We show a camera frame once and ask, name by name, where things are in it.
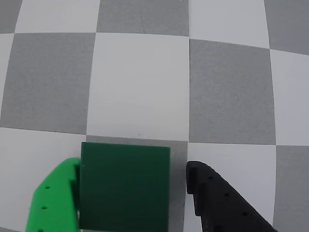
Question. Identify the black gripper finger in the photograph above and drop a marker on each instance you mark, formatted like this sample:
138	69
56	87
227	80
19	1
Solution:
222	203

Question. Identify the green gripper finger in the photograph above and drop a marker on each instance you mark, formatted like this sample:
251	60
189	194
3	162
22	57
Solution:
54	198

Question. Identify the dark green cube dice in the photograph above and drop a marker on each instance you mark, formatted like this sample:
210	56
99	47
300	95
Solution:
125	188

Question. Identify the grey white checkerboard mat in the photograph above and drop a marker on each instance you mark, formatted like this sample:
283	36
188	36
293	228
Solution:
154	72

